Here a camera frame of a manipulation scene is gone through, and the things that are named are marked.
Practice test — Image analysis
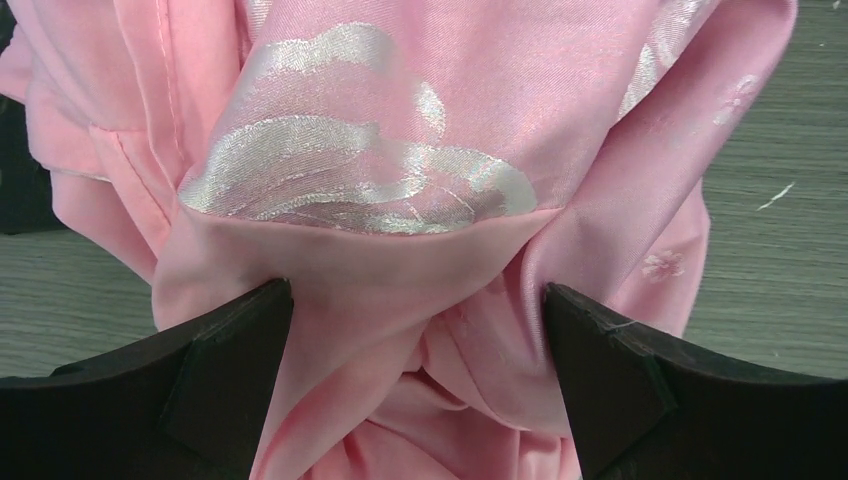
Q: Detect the pink pillowcase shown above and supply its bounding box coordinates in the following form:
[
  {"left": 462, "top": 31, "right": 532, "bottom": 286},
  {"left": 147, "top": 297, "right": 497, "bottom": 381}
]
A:
[{"left": 1, "top": 1, "right": 798, "bottom": 479}]

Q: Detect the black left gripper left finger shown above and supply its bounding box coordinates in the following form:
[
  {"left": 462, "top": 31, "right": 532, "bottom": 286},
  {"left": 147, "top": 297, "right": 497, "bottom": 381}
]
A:
[{"left": 1, "top": 280, "right": 293, "bottom": 479}]

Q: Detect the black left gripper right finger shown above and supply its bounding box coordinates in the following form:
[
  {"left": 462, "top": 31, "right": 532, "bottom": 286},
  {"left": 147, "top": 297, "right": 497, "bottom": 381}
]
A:
[{"left": 543, "top": 284, "right": 847, "bottom": 479}]

